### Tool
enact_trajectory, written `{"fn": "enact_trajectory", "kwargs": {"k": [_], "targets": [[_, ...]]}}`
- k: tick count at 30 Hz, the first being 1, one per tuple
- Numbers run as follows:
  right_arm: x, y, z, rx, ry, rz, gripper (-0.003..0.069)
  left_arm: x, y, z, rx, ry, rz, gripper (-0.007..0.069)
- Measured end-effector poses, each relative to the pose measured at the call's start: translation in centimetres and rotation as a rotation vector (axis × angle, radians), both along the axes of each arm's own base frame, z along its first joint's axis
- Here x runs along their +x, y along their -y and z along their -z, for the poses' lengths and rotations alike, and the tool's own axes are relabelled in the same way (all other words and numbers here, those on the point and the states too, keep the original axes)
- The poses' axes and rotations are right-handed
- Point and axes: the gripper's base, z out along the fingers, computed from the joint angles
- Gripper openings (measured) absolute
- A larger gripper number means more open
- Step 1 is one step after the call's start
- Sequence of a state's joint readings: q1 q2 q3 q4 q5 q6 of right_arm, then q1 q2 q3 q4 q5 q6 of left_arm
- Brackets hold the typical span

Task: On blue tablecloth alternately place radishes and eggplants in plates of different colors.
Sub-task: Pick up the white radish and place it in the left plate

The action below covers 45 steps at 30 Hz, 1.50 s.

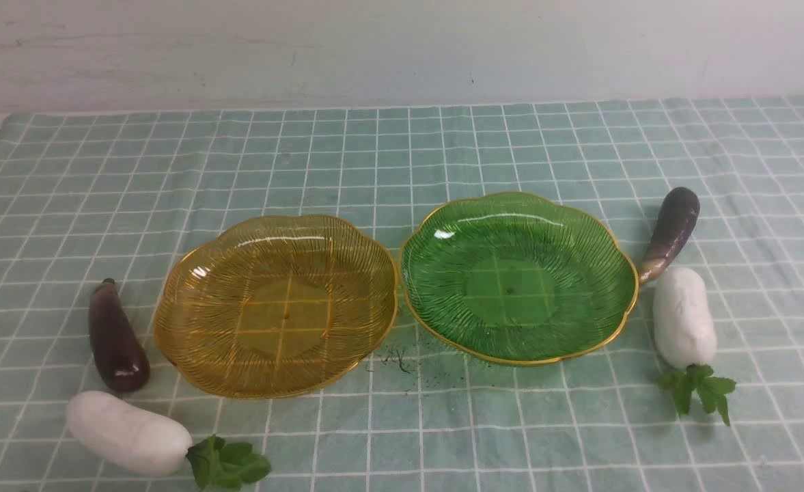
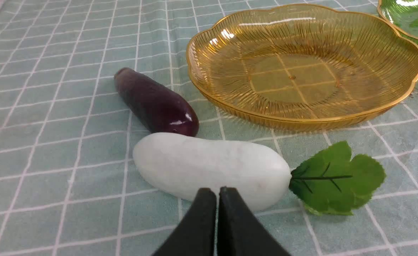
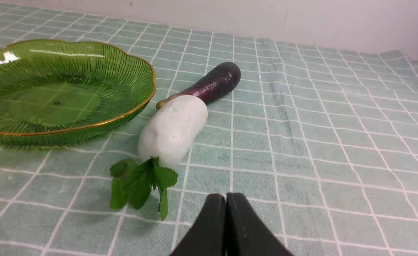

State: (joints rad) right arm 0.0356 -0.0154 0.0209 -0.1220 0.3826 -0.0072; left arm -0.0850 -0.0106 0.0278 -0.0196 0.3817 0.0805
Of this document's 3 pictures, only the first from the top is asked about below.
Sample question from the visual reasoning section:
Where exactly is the white radish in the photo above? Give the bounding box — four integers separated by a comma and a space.
66, 390, 272, 491
652, 266, 736, 426

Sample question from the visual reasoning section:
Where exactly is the dark purple eggplant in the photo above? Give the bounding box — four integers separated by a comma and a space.
87, 277, 151, 394

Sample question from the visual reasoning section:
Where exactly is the green glass plate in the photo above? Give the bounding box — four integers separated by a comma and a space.
398, 192, 640, 366

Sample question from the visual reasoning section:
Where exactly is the amber glass plate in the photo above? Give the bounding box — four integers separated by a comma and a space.
153, 215, 400, 399

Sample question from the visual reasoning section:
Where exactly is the green checkered tablecloth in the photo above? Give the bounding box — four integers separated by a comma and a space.
0, 96, 804, 491

